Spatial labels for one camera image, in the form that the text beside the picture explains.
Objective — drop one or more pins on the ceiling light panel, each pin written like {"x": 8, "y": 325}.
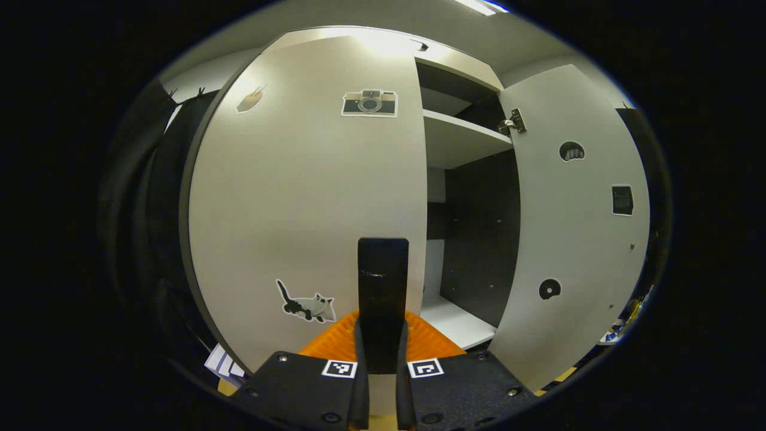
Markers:
{"x": 479, "y": 6}

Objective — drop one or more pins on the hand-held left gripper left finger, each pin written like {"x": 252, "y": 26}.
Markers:
{"x": 361, "y": 383}

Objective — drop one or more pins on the beige double-door shoe cabinet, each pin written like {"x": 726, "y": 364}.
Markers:
{"x": 479, "y": 239}

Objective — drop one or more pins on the white and blue books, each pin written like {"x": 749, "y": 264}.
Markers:
{"x": 222, "y": 362}

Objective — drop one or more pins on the beige door with headphones sticker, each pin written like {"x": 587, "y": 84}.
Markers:
{"x": 574, "y": 239}

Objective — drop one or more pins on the beige door with camera sticker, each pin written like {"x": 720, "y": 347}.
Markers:
{"x": 299, "y": 197}

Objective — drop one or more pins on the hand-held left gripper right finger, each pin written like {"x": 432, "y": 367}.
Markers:
{"x": 402, "y": 383}

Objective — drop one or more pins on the white cabinet shelf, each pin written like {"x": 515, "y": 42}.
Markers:
{"x": 461, "y": 140}

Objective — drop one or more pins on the beige cabinet drawer front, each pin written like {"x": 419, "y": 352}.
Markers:
{"x": 461, "y": 66}

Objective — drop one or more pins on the metal door hinge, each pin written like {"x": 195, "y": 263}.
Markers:
{"x": 513, "y": 123}

